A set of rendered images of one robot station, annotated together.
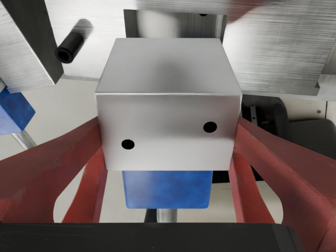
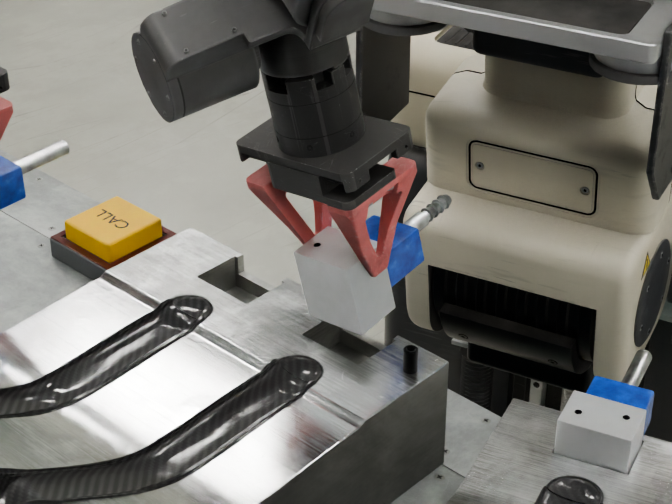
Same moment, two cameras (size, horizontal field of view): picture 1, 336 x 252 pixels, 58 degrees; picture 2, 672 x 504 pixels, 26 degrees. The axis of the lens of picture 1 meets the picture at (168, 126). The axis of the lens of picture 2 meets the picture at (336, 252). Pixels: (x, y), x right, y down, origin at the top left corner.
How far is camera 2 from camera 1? 0.89 m
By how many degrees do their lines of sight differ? 41
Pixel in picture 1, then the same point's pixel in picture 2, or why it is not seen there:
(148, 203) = (401, 227)
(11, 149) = not seen: outside the picture
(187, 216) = (591, 251)
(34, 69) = (516, 414)
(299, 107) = not seen: hidden behind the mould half
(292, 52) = (282, 303)
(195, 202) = (375, 219)
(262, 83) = not seen: hidden behind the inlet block
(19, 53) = (513, 428)
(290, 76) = (293, 293)
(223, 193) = (525, 272)
